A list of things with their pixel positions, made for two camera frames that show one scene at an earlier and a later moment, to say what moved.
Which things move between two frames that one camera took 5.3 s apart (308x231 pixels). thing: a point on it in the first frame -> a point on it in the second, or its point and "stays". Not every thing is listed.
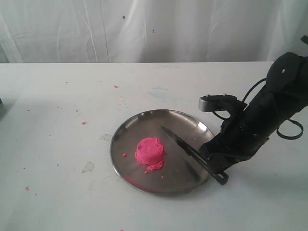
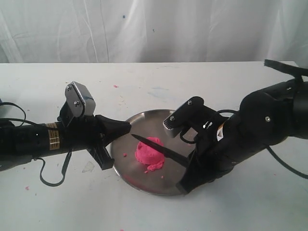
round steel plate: [181, 171] stays
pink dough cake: [150, 151] stays
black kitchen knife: [219, 177] -> [165, 151]
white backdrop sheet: [131, 31] stays
